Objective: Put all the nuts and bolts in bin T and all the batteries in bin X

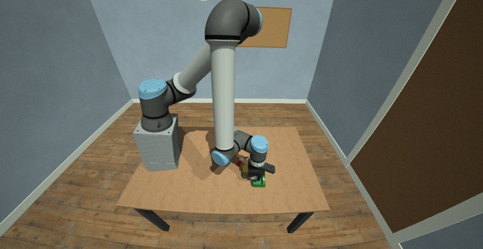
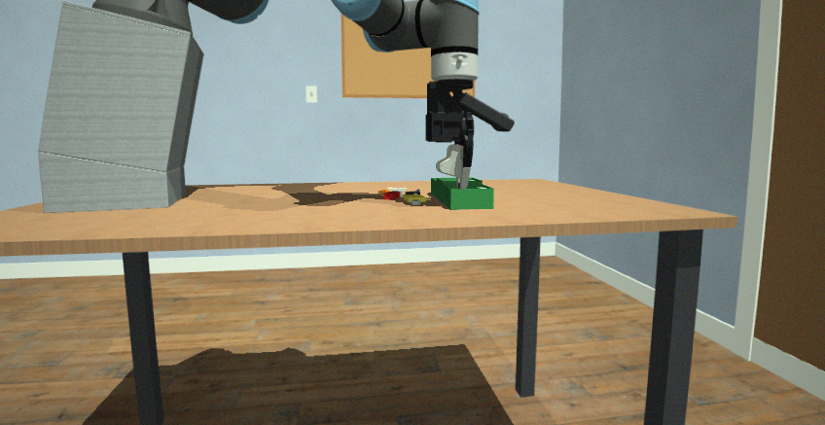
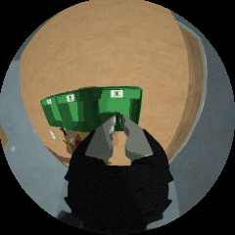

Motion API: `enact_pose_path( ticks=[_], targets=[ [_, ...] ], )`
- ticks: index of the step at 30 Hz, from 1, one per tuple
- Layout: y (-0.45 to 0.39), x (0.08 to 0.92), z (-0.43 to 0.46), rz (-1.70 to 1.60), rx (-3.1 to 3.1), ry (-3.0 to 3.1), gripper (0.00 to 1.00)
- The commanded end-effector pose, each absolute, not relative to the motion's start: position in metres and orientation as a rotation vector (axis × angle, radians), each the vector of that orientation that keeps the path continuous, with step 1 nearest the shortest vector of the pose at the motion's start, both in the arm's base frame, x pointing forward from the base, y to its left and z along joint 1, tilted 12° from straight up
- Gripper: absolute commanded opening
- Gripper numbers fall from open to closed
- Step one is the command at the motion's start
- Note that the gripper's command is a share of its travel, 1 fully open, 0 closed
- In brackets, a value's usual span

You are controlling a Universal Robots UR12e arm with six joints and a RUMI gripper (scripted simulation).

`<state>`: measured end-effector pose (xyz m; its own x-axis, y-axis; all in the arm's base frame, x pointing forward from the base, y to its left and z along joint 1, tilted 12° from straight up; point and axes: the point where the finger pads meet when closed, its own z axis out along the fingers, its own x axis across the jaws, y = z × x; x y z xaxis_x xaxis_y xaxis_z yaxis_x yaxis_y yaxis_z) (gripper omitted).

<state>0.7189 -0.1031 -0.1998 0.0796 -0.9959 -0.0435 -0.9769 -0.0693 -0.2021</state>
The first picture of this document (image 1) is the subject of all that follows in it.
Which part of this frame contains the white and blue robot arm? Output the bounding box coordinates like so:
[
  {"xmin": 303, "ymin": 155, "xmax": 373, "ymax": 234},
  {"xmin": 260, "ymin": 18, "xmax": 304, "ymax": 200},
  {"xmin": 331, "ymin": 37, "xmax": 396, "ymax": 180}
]
[{"xmin": 138, "ymin": 0, "xmax": 275, "ymax": 174}]

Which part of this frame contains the green rack of bins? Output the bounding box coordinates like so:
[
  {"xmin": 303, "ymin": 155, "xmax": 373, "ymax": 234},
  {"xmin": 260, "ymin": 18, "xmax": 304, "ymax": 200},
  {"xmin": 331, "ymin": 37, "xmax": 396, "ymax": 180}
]
[{"xmin": 252, "ymin": 170, "xmax": 266, "ymax": 187}]

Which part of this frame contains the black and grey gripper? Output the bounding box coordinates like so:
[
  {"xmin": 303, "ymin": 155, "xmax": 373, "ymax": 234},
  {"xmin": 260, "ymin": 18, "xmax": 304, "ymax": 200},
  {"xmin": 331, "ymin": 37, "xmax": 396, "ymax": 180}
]
[{"xmin": 248, "ymin": 159, "xmax": 262, "ymax": 182}]

